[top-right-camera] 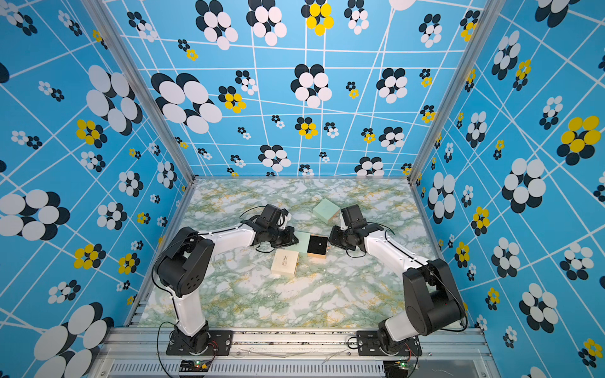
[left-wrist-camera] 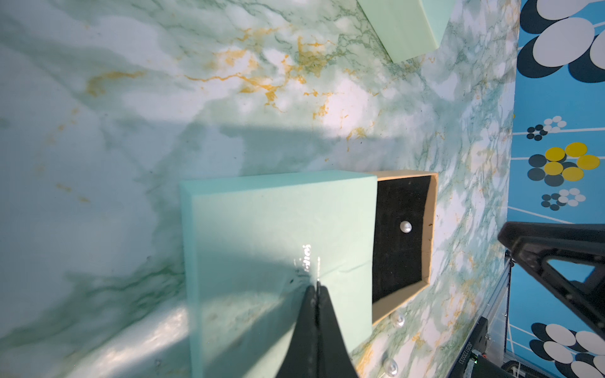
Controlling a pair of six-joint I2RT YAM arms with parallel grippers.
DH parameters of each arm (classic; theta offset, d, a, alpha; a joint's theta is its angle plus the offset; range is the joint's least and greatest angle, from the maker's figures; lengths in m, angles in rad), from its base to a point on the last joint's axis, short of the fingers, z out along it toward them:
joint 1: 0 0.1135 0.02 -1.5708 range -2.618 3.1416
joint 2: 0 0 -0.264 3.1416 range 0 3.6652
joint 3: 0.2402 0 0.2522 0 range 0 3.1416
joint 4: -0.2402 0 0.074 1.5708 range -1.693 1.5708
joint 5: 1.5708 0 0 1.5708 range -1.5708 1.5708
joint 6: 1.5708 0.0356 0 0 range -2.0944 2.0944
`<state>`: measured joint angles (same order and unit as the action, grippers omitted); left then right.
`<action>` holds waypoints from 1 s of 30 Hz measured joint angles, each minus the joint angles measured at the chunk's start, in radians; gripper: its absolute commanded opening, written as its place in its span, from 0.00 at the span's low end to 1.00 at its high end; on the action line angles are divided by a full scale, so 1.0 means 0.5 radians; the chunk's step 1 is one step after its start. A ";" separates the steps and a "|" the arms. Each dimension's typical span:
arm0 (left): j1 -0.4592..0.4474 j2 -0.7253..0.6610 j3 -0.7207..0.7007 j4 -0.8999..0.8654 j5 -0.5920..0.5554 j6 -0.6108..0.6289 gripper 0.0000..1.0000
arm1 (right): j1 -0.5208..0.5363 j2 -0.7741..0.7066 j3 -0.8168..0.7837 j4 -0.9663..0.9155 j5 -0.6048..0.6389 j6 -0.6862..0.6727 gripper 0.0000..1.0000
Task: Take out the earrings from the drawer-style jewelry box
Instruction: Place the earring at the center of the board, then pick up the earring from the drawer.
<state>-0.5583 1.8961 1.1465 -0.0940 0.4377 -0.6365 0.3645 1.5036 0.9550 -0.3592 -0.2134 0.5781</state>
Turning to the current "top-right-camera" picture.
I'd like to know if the cream drawer jewelry box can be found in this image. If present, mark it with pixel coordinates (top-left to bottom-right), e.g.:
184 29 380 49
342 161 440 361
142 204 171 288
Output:
271 249 299 277

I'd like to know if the mint jewelry box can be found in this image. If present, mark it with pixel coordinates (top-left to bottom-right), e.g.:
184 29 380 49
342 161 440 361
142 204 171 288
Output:
286 232 329 258
312 198 340 224

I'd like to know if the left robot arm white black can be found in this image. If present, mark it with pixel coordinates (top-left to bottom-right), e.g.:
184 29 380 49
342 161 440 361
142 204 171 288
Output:
154 221 299 337

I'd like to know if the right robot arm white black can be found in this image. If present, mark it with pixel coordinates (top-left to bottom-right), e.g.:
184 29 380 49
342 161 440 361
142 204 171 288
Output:
329 224 466 348

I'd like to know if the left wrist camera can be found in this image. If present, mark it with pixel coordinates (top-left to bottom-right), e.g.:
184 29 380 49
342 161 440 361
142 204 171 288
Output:
261 204 289 228

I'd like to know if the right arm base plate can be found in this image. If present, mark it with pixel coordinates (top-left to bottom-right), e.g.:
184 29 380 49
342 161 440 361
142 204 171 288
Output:
348 330 422 358

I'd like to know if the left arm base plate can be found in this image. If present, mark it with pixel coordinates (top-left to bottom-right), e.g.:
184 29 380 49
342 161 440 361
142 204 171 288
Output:
166 329 234 357

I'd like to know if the aluminium front rail frame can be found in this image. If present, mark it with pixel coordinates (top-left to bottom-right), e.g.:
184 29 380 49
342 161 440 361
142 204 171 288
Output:
89 328 500 377

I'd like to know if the right aluminium corner post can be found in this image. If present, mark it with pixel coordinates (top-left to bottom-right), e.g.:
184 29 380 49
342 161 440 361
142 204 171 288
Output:
409 0 506 185

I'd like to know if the aluminium corner post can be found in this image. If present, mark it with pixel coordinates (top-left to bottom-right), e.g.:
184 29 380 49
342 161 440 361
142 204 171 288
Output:
82 1 195 185
409 0 506 185

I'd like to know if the left aluminium corner post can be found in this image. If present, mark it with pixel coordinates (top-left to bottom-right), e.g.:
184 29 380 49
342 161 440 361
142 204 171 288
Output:
82 1 195 185

